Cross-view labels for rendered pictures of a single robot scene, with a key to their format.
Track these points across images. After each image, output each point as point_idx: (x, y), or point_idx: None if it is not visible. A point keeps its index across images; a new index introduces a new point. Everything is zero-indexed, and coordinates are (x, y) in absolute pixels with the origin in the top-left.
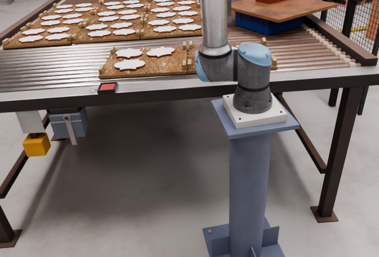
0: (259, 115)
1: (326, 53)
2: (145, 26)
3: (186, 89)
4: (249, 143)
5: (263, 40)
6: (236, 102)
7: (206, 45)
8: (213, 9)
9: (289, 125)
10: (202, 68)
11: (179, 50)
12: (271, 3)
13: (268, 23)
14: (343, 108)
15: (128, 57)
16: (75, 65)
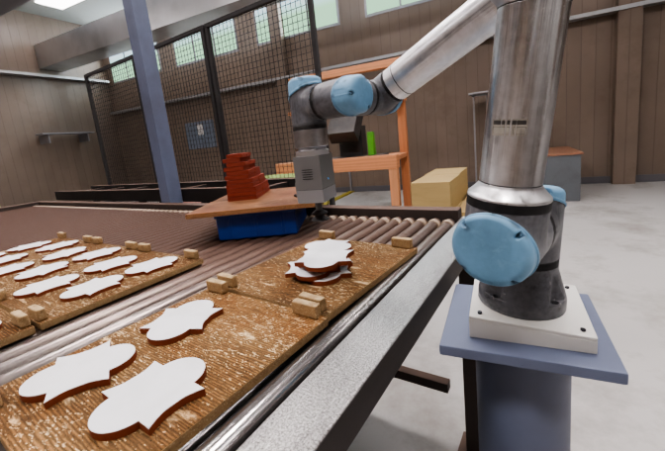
0: (571, 308)
1: (404, 224)
2: (16, 304)
3: (391, 352)
4: (569, 380)
5: (331, 231)
6: (533, 306)
7: (527, 187)
8: (557, 87)
9: (590, 302)
10: (536, 244)
11: (216, 299)
12: (257, 197)
13: (294, 216)
14: (470, 278)
15: (105, 378)
16: None
